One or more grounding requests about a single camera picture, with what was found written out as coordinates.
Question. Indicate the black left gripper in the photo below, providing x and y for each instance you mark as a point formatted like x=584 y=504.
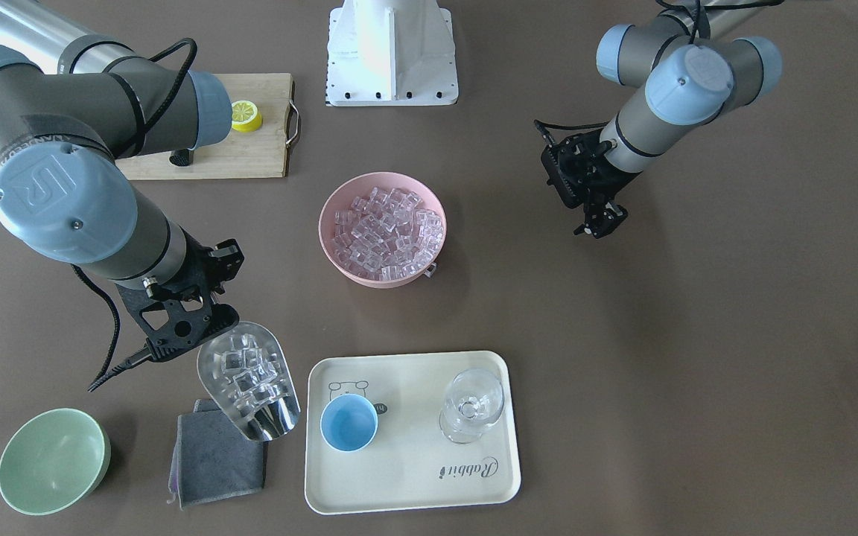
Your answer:
x=602 y=181

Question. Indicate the half lemon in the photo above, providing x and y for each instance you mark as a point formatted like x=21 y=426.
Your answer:
x=246 y=116

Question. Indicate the pink bowl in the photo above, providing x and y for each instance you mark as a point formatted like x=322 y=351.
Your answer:
x=360 y=186

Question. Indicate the grey folded cloth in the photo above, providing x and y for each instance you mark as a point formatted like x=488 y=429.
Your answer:
x=212 y=460

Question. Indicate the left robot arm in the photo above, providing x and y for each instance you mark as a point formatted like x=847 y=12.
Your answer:
x=683 y=77

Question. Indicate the metal ice scoop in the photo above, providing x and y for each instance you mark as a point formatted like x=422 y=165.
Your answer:
x=246 y=375

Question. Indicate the blue cup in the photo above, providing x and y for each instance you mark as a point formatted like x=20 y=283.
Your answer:
x=349 y=423

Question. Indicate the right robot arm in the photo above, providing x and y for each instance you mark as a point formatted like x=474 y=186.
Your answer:
x=73 y=103

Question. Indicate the wooden cutting board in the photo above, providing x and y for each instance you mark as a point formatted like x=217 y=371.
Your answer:
x=262 y=154

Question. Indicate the green bowl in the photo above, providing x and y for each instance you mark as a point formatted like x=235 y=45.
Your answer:
x=53 y=461

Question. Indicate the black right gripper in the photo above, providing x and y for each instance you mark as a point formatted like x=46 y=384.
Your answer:
x=198 y=265

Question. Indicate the clear ice cubes pile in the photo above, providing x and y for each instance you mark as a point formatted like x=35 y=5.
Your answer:
x=386 y=235

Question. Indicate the steel muddler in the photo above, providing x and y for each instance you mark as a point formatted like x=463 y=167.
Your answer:
x=182 y=157

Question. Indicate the cream serving tray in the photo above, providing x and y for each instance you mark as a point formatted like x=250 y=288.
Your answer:
x=409 y=464

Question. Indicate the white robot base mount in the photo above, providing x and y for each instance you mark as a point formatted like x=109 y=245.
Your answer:
x=391 y=53

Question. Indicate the clear wine glass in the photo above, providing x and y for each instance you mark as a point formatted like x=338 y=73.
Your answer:
x=473 y=404

